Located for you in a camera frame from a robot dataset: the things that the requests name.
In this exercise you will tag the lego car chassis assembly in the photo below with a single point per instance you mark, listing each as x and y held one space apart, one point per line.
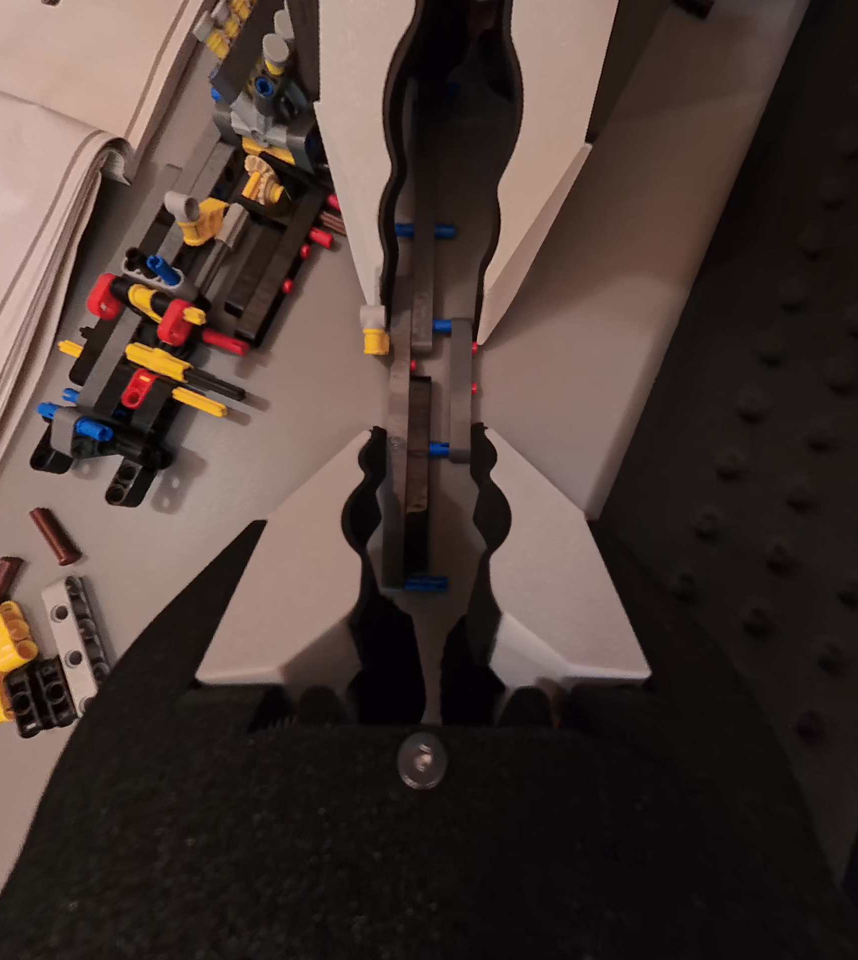
158 300

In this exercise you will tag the short grey lego beam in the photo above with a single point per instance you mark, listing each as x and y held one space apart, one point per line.
461 390

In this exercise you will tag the brown lego axle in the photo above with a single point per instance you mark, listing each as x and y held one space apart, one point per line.
2 581
55 536

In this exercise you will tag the instruction booklet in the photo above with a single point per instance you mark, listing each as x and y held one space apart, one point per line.
23 187

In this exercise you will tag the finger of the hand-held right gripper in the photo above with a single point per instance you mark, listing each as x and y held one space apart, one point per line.
346 112
556 112

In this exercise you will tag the long dark grey lego beam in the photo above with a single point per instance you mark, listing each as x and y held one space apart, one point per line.
420 300

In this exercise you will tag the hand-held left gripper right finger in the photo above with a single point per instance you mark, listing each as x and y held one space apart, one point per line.
571 592

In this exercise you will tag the yellow connector with grey pin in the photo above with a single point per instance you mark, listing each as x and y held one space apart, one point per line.
375 337

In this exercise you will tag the black lego connector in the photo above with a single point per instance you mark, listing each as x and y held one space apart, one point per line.
42 697

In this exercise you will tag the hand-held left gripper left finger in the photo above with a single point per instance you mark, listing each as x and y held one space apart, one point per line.
271 600

